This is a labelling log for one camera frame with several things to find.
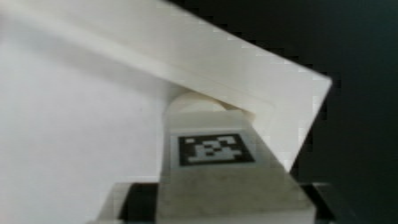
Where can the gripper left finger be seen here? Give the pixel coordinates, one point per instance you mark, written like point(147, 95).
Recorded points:
point(130, 204)

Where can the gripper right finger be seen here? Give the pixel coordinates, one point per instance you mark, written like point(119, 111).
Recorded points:
point(332, 209)

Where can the white leg with tag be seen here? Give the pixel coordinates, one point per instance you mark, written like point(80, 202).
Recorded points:
point(224, 183)

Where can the white square tabletop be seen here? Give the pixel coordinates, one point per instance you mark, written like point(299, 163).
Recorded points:
point(101, 58)

